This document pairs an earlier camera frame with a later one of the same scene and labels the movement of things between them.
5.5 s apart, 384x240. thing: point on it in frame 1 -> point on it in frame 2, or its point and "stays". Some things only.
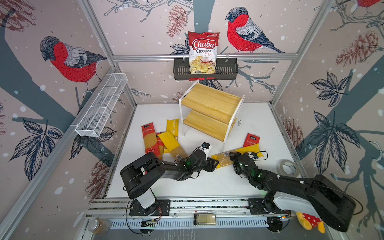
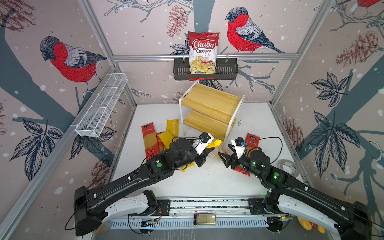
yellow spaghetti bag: (172, 145) stays
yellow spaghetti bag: (172, 125) stays
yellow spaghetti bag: (224, 160) -> (215, 144)
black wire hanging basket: (225, 69) stays
